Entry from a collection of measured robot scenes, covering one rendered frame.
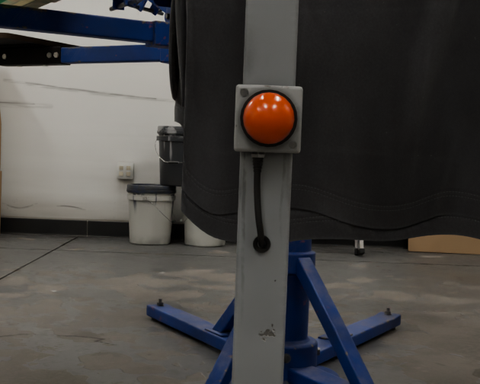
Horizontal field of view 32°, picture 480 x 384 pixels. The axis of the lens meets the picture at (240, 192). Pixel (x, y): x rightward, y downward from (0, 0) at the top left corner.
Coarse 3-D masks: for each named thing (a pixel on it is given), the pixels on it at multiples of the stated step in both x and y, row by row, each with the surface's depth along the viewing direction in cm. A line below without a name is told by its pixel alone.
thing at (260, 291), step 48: (288, 0) 63; (288, 48) 63; (240, 96) 62; (288, 96) 62; (240, 144) 62; (288, 144) 62; (240, 192) 64; (288, 192) 64; (240, 240) 64; (288, 240) 64; (240, 288) 64; (240, 336) 64
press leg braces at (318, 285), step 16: (304, 272) 218; (304, 288) 219; (320, 288) 216; (320, 304) 212; (224, 320) 255; (320, 320) 212; (336, 320) 210; (224, 336) 255; (320, 336) 258; (336, 336) 206; (224, 352) 203; (336, 352) 206; (352, 352) 204; (224, 368) 200; (352, 368) 201
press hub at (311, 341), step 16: (304, 240) 223; (288, 256) 221; (304, 256) 222; (288, 272) 221; (288, 288) 223; (288, 304) 223; (304, 304) 225; (288, 320) 223; (304, 320) 226; (288, 336) 224; (304, 336) 226; (288, 352) 221; (304, 352) 222; (288, 368) 221; (320, 368) 238
